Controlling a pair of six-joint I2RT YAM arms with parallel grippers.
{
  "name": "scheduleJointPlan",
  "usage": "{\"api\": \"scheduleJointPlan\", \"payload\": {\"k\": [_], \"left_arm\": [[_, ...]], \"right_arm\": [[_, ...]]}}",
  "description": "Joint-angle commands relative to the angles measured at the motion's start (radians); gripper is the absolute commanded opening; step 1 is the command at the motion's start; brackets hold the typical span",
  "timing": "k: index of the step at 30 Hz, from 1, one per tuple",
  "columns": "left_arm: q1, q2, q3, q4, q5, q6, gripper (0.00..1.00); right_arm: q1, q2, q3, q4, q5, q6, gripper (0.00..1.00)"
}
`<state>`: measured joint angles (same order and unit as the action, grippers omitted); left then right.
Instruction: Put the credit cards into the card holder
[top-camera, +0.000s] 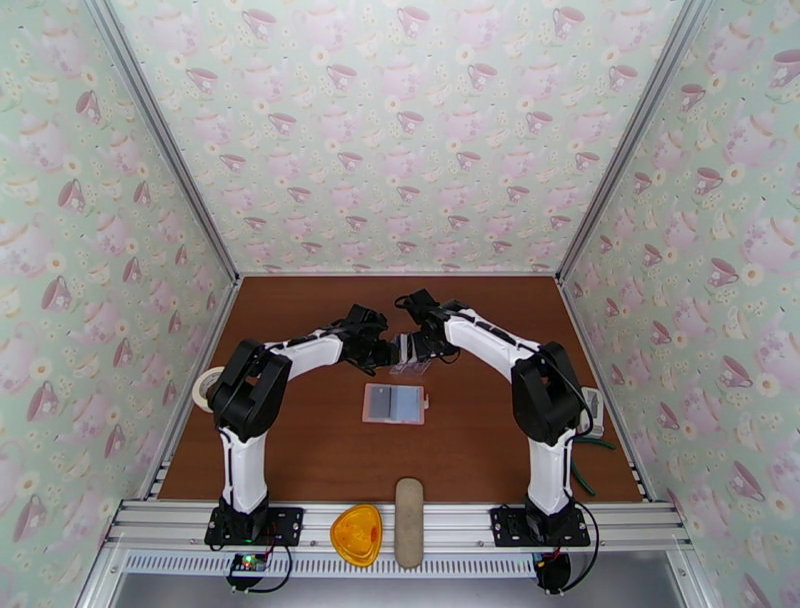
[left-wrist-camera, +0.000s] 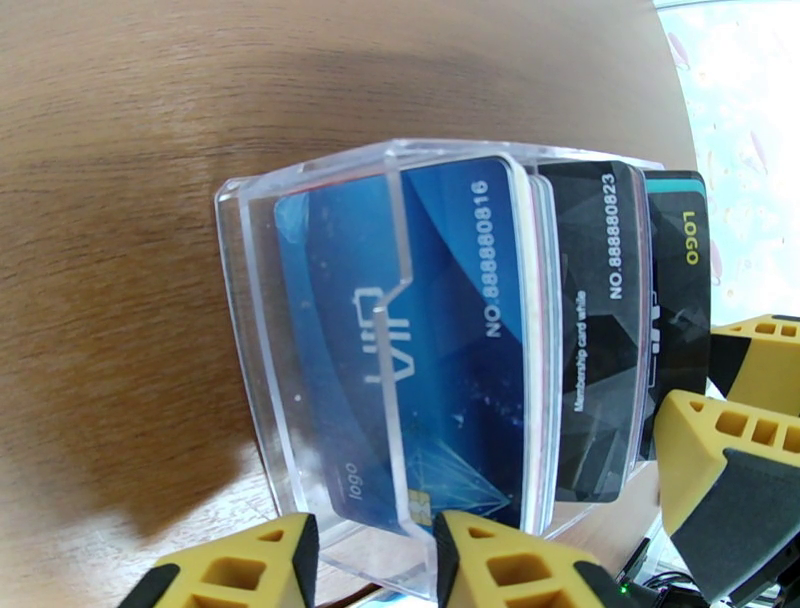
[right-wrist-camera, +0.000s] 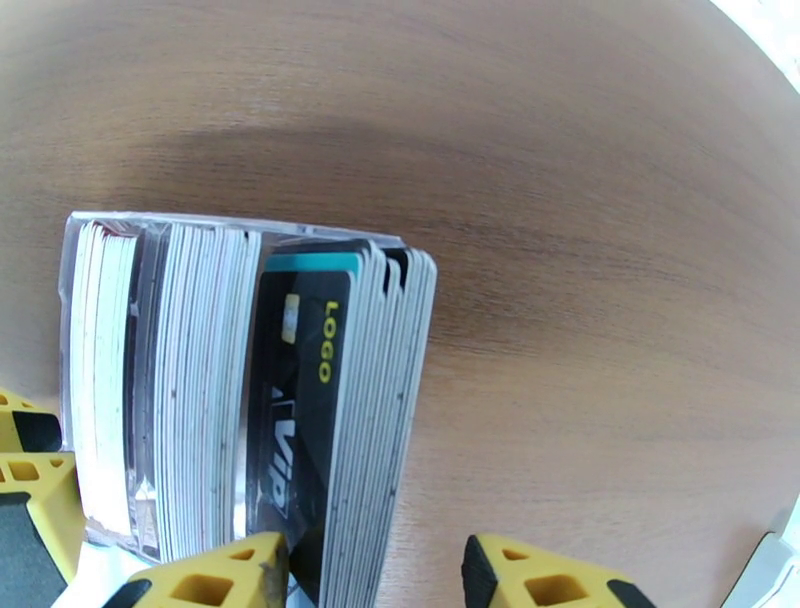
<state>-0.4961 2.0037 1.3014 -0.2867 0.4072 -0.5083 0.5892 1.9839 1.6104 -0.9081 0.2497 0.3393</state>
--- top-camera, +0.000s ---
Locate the clear acrylic card stand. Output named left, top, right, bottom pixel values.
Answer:
left=388, top=334, right=433, bottom=377

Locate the pink card holder wallet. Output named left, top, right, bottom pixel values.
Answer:
left=362, top=382, right=431, bottom=426

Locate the masking tape roll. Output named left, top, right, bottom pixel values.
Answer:
left=198, top=366, right=226, bottom=414

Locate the beige oblong case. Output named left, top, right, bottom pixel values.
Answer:
left=394, top=477, right=425, bottom=570

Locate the white box device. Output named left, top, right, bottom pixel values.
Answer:
left=581, top=387, right=606, bottom=439

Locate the orange triangular plastic object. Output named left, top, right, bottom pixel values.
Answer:
left=329, top=504, right=384, bottom=569

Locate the black round device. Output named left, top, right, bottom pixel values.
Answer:
left=534, top=552, right=573, bottom=595

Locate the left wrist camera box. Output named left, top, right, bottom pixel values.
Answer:
left=349, top=304, right=388, bottom=329

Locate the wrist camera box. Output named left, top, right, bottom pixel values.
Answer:
left=349, top=304, right=388, bottom=329
left=394, top=288, right=439, bottom=320

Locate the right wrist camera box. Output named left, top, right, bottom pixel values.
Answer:
left=394, top=288, right=439, bottom=320

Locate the aluminium side rail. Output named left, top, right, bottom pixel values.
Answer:
left=557, top=277, right=720, bottom=608
left=74, top=277, right=244, bottom=608

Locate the aluminium mounting rail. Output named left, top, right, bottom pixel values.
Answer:
left=102, top=498, right=695, bottom=553

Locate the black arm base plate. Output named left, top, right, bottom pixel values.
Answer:
left=204, top=506, right=305, bottom=548
left=489, top=506, right=592, bottom=548

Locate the green cable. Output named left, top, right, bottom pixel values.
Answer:
left=568, top=437, right=617, bottom=498

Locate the white slotted cable duct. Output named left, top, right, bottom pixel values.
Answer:
left=121, top=551, right=542, bottom=579

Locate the black base cable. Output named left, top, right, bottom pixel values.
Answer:
left=259, top=542, right=297, bottom=594
left=562, top=509, right=601, bottom=592

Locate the aluminium frame post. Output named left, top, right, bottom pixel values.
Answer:
left=84, top=0, right=242, bottom=283
left=554, top=0, right=715, bottom=286

